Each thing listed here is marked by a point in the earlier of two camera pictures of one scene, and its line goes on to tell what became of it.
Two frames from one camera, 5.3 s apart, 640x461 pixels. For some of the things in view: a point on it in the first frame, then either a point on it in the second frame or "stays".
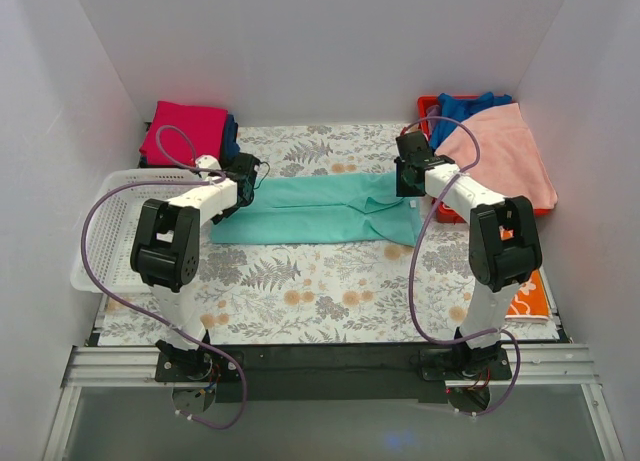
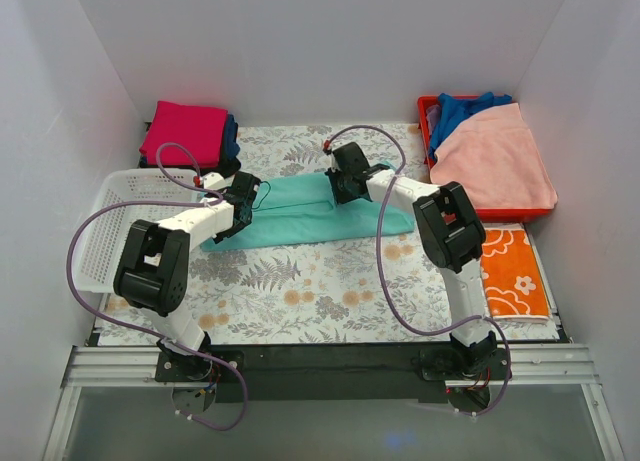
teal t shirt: x=341 y=208 stays
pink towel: x=496 y=150 stays
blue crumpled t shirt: x=454 y=110 stays
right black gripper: x=407 y=176 → x=338 y=189
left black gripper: x=248 y=182 → x=245 y=213
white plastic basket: x=103 y=263 stays
